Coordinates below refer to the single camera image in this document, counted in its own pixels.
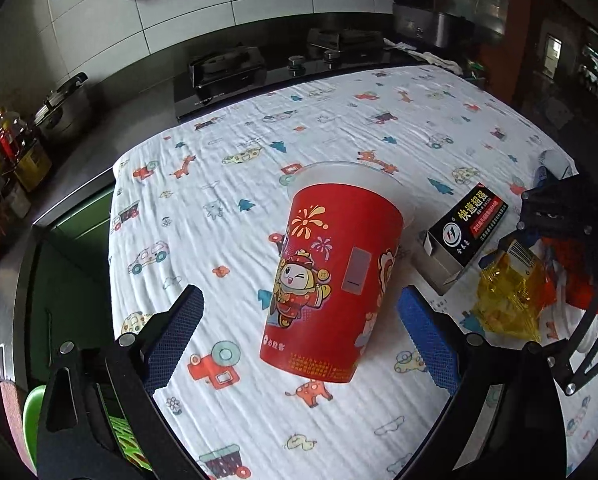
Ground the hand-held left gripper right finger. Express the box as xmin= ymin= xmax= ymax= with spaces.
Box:
xmin=396 ymin=285 xmax=567 ymax=480

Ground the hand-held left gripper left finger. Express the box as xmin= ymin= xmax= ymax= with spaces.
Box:
xmin=36 ymin=284 xmax=206 ymax=480

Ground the orange snack wrapper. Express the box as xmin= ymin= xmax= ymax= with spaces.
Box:
xmin=549 ymin=237 xmax=598 ymax=311

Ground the small black carton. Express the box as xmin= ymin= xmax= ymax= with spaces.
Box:
xmin=411 ymin=182 xmax=510 ymax=296

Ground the yellow plastic wrapper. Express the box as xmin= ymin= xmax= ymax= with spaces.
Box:
xmin=476 ymin=237 xmax=562 ymax=343

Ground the red printed cup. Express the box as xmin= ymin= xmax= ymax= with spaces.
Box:
xmin=259 ymin=160 xmax=414 ymax=385

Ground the green plastic basket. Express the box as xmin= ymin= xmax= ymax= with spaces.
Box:
xmin=23 ymin=384 xmax=155 ymax=473

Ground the green base cabinet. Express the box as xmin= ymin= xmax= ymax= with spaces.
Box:
xmin=29 ymin=180 xmax=117 ymax=391

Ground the pink towel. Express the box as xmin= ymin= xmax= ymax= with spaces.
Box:
xmin=0 ymin=380 xmax=37 ymax=473

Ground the white rag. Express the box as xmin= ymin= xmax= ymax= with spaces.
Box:
xmin=383 ymin=37 xmax=462 ymax=76

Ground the wooden glass door cabinet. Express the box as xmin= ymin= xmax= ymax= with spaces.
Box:
xmin=434 ymin=0 xmax=545 ymax=101

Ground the dark jar white label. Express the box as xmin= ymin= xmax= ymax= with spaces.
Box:
xmin=1 ymin=180 xmax=32 ymax=218

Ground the printed white tablecloth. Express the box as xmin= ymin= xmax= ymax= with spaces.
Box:
xmin=108 ymin=64 xmax=598 ymax=480

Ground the steel pressure cooker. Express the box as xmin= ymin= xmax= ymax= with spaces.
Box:
xmin=33 ymin=72 xmax=92 ymax=141

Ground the red liquid bottle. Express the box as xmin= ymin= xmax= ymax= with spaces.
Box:
xmin=0 ymin=107 xmax=30 ymax=161

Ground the black gas stove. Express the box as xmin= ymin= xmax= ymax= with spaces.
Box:
xmin=173 ymin=27 xmax=385 ymax=122

